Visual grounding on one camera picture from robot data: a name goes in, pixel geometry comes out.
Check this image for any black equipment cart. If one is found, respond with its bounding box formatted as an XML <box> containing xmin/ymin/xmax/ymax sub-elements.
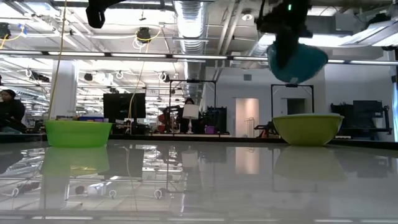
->
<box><xmin>330</xmin><ymin>100</ymin><xmax>393</xmax><ymax>136</ymax></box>

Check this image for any white table lamp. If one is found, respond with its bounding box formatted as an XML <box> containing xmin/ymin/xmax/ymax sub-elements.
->
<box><xmin>182</xmin><ymin>103</ymin><xmax>200</xmax><ymax>134</ymax></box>

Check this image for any silver ventilation duct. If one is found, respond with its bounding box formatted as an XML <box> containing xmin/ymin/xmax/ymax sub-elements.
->
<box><xmin>172</xmin><ymin>0</ymin><xmax>207</xmax><ymax>100</ymax></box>

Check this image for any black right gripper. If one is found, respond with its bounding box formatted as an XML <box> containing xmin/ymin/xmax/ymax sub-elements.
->
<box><xmin>254</xmin><ymin>0</ymin><xmax>313</xmax><ymax>69</ymax></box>

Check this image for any yellow-green bowl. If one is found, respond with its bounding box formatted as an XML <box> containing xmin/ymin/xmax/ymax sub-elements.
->
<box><xmin>272</xmin><ymin>113</ymin><xmax>345</xmax><ymax>147</ymax></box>

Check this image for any bright green bowl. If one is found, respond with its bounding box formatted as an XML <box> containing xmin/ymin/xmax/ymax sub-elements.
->
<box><xmin>45</xmin><ymin>119</ymin><xmax>113</xmax><ymax>148</ymax></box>

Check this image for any yellow hanging cable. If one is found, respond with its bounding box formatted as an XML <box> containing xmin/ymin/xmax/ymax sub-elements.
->
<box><xmin>127</xmin><ymin>28</ymin><xmax>162</xmax><ymax>135</ymax></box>
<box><xmin>47</xmin><ymin>0</ymin><xmax>68</xmax><ymax>121</ymax></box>

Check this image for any person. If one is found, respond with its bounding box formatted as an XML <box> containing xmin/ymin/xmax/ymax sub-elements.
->
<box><xmin>177</xmin><ymin>98</ymin><xmax>200</xmax><ymax>134</ymax></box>
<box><xmin>0</xmin><ymin>89</ymin><xmax>28</xmax><ymax>134</ymax></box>

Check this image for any black monitor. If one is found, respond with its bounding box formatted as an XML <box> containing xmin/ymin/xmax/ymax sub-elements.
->
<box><xmin>103</xmin><ymin>92</ymin><xmax>147</xmax><ymax>124</ymax></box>

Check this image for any black frame stand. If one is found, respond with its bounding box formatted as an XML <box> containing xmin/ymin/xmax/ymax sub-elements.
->
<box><xmin>168</xmin><ymin>79</ymin><xmax>218</xmax><ymax>135</ymax></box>
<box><xmin>271</xmin><ymin>83</ymin><xmax>315</xmax><ymax>118</ymax></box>

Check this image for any teal bowl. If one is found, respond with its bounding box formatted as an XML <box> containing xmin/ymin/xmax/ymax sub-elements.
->
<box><xmin>266</xmin><ymin>41</ymin><xmax>329</xmax><ymax>85</ymax></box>

